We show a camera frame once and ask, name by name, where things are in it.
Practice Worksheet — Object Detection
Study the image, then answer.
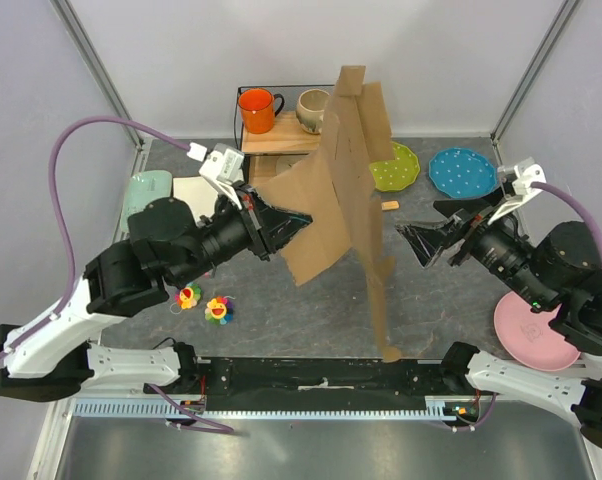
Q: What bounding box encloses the orange pink eraser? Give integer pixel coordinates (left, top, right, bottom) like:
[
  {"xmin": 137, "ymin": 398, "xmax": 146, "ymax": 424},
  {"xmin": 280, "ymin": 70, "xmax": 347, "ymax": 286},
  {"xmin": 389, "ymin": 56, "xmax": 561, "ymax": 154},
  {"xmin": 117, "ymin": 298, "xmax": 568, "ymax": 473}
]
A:
[{"xmin": 381, "ymin": 201, "xmax": 400, "ymax": 212}]

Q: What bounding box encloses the rainbow flower plush toy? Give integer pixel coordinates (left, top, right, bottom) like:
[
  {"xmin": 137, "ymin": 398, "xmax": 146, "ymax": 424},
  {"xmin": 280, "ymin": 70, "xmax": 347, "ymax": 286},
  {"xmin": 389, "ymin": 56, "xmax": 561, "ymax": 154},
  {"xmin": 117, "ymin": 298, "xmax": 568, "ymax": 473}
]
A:
[{"xmin": 169, "ymin": 282, "xmax": 202, "ymax": 315}]

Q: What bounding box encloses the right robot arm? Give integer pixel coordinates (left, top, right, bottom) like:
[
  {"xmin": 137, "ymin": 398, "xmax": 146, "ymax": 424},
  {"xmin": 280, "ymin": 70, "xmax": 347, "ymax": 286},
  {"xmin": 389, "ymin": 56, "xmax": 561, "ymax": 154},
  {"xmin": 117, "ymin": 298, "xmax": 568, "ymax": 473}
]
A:
[{"xmin": 395, "ymin": 197, "xmax": 602, "ymax": 449}]

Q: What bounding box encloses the pink round plate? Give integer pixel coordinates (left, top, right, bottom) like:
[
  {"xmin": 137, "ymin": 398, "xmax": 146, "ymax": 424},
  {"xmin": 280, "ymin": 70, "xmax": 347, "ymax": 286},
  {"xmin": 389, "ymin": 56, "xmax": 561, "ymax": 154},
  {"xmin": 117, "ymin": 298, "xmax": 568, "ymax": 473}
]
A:
[{"xmin": 493, "ymin": 292, "xmax": 580, "ymax": 372}]

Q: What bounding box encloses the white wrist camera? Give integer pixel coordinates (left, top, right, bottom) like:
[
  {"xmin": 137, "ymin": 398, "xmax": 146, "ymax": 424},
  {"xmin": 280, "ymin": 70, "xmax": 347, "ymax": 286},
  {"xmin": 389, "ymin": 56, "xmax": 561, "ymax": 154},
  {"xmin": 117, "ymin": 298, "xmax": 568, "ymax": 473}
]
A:
[
  {"xmin": 187, "ymin": 142, "xmax": 245, "ymax": 209},
  {"xmin": 488, "ymin": 157, "xmax": 546, "ymax": 225}
]

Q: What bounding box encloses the brown cardboard box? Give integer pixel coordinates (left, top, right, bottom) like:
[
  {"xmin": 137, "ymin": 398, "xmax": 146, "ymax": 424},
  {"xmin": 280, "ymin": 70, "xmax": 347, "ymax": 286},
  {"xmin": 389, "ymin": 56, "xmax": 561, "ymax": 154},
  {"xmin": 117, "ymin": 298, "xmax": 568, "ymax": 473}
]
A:
[{"xmin": 257, "ymin": 66, "xmax": 402, "ymax": 363}]

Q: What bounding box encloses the white square plate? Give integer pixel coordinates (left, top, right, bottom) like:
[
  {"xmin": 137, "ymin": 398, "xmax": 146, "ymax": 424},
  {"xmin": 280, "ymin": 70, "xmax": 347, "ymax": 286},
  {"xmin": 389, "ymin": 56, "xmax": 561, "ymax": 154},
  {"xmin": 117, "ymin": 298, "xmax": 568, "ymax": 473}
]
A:
[{"xmin": 173, "ymin": 176, "xmax": 218, "ymax": 221}]

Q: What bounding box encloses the black wire wooden shelf rack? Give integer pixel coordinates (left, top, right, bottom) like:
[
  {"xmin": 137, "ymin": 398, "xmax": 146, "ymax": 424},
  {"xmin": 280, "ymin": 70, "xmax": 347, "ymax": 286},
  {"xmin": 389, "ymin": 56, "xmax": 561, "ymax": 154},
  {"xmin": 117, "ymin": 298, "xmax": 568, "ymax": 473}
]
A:
[{"xmin": 233, "ymin": 84, "xmax": 333, "ymax": 185}]

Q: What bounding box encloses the blue dotted plate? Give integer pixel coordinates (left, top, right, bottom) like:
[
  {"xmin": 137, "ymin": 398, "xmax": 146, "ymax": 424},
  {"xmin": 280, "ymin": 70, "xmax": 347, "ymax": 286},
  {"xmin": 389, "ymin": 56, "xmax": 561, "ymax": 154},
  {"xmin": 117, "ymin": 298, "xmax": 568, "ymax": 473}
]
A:
[{"xmin": 428, "ymin": 147, "xmax": 498, "ymax": 199}]

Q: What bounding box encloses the grey slotted cable duct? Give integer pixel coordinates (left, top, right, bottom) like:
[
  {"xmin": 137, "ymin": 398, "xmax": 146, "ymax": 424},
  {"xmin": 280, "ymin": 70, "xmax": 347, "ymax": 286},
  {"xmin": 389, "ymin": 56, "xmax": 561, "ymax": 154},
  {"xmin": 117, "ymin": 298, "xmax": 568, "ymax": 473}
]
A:
[{"xmin": 73, "ymin": 398, "xmax": 478, "ymax": 421}]

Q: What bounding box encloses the beige ceramic mug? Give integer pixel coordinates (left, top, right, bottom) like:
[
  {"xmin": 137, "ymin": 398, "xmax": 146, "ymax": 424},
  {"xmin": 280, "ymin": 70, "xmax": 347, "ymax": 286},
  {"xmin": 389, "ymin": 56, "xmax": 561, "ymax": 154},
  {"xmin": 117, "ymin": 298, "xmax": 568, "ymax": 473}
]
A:
[{"xmin": 295, "ymin": 89, "xmax": 330, "ymax": 135}]

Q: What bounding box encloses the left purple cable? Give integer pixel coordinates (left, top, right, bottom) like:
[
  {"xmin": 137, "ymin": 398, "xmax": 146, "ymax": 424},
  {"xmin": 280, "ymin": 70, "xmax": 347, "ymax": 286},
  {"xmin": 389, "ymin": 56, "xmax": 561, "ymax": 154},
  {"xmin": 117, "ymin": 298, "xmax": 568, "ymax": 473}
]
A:
[{"xmin": 0, "ymin": 115, "xmax": 237, "ymax": 434}]

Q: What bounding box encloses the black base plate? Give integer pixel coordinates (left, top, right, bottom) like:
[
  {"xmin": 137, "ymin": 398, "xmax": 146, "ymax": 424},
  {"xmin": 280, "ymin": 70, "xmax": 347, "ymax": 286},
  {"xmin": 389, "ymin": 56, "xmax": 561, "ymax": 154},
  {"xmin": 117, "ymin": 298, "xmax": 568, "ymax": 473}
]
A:
[{"xmin": 161, "ymin": 355, "xmax": 475, "ymax": 409}]

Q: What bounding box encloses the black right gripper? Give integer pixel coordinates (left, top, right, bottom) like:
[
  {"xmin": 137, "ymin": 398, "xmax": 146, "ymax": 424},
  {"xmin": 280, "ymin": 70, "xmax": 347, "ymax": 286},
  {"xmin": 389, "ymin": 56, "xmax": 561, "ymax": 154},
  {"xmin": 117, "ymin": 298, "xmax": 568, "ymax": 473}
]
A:
[{"xmin": 394, "ymin": 183, "xmax": 557, "ymax": 308}]

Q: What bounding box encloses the orange mug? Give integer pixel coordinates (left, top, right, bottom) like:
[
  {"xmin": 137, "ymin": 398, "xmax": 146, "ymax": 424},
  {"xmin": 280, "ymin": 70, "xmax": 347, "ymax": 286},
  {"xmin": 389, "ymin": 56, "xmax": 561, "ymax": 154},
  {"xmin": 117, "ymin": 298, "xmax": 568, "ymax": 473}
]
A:
[{"xmin": 237, "ymin": 88, "xmax": 285, "ymax": 134}]

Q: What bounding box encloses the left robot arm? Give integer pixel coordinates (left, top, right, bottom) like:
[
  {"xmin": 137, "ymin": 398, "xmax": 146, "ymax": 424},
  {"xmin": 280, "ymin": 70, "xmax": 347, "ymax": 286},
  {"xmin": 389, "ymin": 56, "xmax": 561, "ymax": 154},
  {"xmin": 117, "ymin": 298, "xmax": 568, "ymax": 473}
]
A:
[{"xmin": 0, "ymin": 184, "xmax": 312, "ymax": 402}]

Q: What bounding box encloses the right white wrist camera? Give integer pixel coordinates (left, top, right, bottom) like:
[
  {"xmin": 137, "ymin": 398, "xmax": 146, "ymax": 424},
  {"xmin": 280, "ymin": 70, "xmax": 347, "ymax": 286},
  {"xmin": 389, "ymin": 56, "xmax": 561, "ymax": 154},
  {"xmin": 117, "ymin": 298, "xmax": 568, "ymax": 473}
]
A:
[{"xmin": 488, "ymin": 157, "xmax": 546, "ymax": 225}]

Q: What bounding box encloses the green dotted plate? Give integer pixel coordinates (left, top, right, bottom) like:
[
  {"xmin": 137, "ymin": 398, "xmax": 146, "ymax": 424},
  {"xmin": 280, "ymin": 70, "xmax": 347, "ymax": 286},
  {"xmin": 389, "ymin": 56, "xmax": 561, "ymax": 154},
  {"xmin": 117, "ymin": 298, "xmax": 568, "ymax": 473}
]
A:
[{"xmin": 369, "ymin": 142, "xmax": 421, "ymax": 192}]

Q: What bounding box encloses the mint divided tray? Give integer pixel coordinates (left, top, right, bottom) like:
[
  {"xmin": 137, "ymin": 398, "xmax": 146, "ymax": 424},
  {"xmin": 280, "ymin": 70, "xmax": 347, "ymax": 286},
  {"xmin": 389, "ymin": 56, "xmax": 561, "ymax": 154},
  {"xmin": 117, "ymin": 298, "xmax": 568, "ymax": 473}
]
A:
[{"xmin": 120, "ymin": 170, "xmax": 173, "ymax": 234}]

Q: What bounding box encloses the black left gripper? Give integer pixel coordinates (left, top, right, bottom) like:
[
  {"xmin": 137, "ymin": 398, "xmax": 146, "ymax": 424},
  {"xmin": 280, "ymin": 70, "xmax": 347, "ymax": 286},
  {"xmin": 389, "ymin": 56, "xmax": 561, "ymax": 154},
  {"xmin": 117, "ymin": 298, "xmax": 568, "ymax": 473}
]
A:
[{"xmin": 171, "ymin": 181, "xmax": 315, "ymax": 289}]

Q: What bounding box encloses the beige leaf pattern plate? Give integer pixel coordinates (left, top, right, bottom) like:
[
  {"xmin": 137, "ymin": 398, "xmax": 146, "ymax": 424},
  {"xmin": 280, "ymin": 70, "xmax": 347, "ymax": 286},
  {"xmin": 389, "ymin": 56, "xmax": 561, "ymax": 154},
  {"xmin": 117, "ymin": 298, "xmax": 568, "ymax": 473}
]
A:
[{"xmin": 275, "ymin": 155, "xmax": 304, "ymax": 176}]

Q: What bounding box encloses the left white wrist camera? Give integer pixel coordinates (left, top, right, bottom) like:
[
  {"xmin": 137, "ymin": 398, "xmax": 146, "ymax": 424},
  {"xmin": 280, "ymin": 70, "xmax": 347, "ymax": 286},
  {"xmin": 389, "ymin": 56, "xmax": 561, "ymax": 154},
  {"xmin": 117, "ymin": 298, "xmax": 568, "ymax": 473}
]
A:
[{"xmin": 187, "ymin": 142, "xmax": 245, "ymax": 209}]

